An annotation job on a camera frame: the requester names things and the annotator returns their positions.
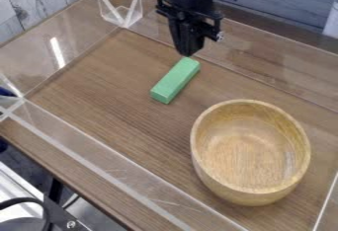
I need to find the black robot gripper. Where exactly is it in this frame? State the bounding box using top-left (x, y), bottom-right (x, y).
top-left (156, 0), bottom-right (223, 56)

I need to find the green rectangular block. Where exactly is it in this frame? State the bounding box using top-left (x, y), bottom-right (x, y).
top-left (151, 57), bottom-right (200, 105)

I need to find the light wooden bowl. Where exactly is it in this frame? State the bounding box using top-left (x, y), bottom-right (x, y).
top-left (189, 99), bottom-right (311, 206)

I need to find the clear acrylic enclosure wall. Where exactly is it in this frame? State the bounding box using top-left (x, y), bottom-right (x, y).
top-left (0, 0), bottom-right (338, 231)

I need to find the black metal bracket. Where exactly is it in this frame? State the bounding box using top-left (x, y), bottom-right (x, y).
top-left (44, 197), bottom-right (90, 231)

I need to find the black cable lower left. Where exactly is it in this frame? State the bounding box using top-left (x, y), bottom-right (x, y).
top-left (0, 197), bottom-right (60, 231)

